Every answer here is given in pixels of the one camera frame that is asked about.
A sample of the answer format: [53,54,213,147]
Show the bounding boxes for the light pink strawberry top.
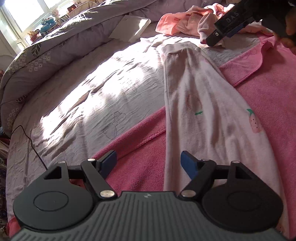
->
[155,2,273,48]

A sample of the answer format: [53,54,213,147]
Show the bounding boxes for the light pink strawberry pants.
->
[161,41,290,235]

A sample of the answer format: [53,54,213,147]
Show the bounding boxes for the person's hand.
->
[273,7,296,55]

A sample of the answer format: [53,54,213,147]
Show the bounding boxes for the lilac printed bed sheet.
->
[6,28,259,222]

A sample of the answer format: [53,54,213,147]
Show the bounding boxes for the white paper bag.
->
[109,15,151,43]

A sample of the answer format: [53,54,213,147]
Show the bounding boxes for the purple patterned quilt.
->
[1,1,213,136]

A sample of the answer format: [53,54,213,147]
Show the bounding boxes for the toys on windowsill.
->
[28,9,70,43]

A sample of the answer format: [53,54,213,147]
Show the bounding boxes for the black charging cable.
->
[10,125,49,171]

